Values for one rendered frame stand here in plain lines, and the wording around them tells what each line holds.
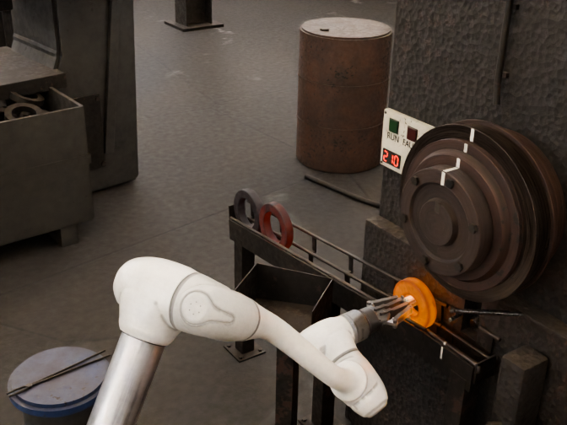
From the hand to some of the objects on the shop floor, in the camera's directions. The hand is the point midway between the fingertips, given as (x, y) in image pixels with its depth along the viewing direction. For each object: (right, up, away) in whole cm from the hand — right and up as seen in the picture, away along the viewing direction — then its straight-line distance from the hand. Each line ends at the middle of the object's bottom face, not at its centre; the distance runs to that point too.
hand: (414, 298), depth 229 cm
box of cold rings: (-204, +13, +190) cm, 279 cm away
